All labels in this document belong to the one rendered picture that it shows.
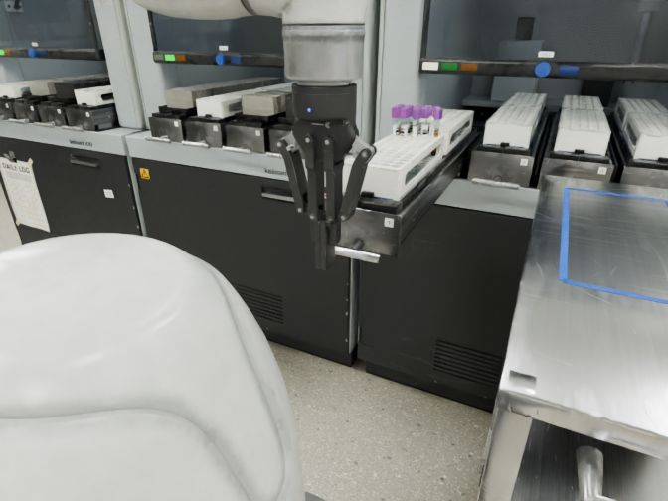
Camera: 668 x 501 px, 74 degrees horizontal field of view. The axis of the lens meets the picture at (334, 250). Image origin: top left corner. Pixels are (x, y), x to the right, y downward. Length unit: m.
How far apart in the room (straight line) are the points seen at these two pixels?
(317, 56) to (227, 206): 1.02
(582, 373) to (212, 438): 0.30
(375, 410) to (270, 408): 1.28
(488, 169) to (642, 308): 0.66
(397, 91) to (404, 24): 0.15
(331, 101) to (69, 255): 0.36
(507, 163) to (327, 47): 0.68
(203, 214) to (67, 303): 1.39
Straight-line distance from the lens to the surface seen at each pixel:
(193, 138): 1.48
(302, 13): 0.50
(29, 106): 2.09
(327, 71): 0.50
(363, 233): 0.71
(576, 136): 1.11
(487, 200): 1.12
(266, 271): 1.48
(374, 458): 1.35
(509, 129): 1.11
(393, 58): 1.21
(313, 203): 0.57
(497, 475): 0.43
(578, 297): 0.50
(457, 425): 1.47
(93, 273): 0.19
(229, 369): 0.18
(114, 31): 1.78
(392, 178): 0.70
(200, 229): 1.59
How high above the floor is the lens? 1.05
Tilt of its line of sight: 26 degrees down
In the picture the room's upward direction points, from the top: straight up
